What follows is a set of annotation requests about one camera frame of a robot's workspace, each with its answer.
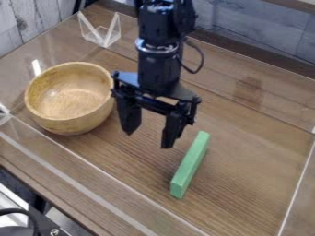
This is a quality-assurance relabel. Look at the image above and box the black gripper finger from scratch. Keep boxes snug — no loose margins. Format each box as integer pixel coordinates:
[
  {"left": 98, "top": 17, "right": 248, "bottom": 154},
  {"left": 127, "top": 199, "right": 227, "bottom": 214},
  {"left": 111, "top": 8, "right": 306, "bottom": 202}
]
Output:
[
  {"left": 118, "top": 97, "right": 142, "bottom": 136},
  {"left": 162, "top": 112, "right": 187, "bottom": 148}
]

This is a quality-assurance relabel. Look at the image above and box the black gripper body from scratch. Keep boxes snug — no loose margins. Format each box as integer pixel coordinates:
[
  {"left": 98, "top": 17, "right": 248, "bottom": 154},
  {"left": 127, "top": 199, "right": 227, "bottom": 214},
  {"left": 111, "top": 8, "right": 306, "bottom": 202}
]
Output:
[{"left": 112, "top": 47, "right": 200, "bottom": 124}]

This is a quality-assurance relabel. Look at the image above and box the green rectangular block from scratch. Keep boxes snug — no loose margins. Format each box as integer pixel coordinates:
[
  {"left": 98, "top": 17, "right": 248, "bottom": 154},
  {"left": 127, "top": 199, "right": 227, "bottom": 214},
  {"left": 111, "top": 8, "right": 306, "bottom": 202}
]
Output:
[{"left": 170, "top": 131, "right": 211, "bottom": 199}]

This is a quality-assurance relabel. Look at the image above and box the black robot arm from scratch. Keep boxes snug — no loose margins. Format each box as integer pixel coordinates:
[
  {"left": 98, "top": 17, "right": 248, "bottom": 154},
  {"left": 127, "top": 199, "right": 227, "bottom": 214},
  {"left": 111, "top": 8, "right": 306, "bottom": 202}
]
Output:
[{"left": 112, "top": 0, "right": 200, "bottom": 148}]

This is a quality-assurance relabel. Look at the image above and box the wooden bowl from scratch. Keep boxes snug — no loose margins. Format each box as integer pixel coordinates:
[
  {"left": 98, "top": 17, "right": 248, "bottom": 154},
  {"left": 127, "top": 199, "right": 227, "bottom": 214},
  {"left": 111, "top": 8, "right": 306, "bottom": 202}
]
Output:
[{"left": 24, "top": 62, "right": 115, "bottom": 136}]

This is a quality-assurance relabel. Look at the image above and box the clear acrylic corner bracket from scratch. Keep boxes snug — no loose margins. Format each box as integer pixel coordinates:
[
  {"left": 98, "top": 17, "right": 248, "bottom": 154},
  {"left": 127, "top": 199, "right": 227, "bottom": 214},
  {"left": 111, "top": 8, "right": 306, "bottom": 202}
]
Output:
[{"left": 78, "top": 12, "right": 120, "bottom": 48}]

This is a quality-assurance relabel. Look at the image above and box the black metal bracket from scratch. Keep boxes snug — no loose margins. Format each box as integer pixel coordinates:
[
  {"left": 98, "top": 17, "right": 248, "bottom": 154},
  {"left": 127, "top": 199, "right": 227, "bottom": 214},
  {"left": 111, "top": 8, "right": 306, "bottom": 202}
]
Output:
[{"left": 28, "top": 206, "right": 71, "bottom": 236}]

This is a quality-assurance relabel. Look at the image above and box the black cable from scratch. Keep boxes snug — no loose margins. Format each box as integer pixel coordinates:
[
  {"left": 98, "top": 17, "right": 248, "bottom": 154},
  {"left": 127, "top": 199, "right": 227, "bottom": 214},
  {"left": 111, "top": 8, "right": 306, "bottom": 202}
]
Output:
[{"left": 0, "top": 208, "right": 40, "bottom": 236}]

